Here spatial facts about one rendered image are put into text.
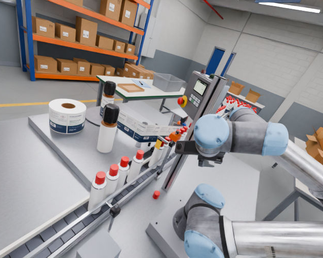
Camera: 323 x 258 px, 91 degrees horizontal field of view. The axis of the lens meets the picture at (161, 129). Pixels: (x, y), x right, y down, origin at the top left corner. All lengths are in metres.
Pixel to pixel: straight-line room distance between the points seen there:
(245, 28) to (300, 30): 1.92
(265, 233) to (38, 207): 0.81
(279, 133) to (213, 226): 0.33
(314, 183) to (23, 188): 1.06
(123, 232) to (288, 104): 7.82
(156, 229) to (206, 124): 0.53
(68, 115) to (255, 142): 0.95
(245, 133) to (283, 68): 7.93
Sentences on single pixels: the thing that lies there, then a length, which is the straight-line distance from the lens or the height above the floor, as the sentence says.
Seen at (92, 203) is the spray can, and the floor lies 0.95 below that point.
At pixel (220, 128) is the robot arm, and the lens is 0.36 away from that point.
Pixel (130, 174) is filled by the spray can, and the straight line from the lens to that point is 0.82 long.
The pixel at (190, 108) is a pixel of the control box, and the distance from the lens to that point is 0.75.
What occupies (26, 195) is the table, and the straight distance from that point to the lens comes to 0.91.
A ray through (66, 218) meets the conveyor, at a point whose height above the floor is 0.88.
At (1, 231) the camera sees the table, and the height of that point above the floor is 0.83.
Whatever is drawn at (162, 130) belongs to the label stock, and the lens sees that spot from 1.11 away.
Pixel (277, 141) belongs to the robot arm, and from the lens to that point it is 0.40.
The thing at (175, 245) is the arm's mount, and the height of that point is 0.90.
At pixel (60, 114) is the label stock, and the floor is 1.01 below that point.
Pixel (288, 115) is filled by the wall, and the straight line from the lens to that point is 8.29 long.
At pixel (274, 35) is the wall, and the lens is 8.55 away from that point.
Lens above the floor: 1.54
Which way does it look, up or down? 28 degrees down
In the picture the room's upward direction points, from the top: 21 degrees clockwise
